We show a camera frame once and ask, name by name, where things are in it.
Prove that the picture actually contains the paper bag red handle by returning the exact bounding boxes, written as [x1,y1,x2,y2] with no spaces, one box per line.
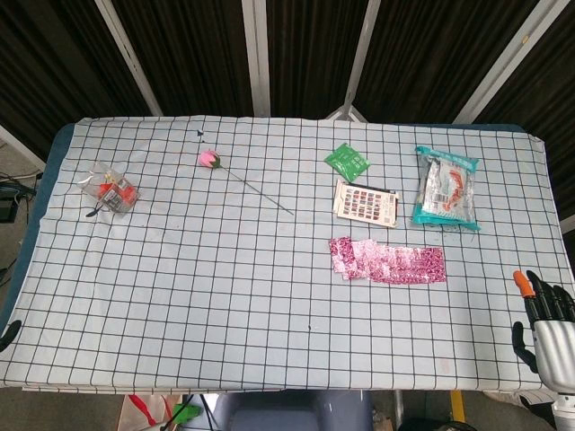
[117,393,183,431]

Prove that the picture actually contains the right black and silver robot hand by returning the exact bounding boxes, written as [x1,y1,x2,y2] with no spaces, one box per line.
[511,268,575,392]

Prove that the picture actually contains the sticker sheet card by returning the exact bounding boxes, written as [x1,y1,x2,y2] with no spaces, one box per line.
[332,179,402,230]

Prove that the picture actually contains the black cables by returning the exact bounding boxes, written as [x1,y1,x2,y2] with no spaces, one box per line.
[0,169,38,225]

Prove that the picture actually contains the green plastic object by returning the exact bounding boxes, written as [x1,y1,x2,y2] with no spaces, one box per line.
[172,402,202,427]

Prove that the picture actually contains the white frame pole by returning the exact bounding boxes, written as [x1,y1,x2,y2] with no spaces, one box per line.
[324,0,384,121]
[93,0,164,117]
[240,0,273,118]
[452,0,568,124]

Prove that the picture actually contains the grey blue chair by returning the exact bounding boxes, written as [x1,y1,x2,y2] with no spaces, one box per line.
[214,389,375,431]

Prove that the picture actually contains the teal snack bag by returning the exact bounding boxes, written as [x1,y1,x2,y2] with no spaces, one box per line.
[411,145,482,233]

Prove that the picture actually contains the green sachet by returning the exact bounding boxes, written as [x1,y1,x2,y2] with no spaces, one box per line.
[323,142,371,183]

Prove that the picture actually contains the yellow kitchen sponge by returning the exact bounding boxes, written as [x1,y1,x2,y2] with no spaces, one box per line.
[449,389,466,424]

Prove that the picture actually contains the clear plastic box red parts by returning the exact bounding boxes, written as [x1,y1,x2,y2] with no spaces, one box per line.
[82,162,142,218]

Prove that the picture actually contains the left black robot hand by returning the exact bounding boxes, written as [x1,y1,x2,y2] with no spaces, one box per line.
[0,320,22,353]

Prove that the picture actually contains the pink artificial rose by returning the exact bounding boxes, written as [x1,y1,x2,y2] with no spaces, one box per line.
[197,148,296,216]

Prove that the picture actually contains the small pink patterned pouch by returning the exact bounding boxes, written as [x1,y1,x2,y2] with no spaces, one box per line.
[328,237,360,280]

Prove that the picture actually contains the dark brown curtain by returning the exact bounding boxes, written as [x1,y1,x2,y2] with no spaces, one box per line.
[0,0,575,216]

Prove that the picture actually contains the white checked tablecloth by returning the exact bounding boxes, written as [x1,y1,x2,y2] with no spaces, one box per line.
[0,115,575,392]

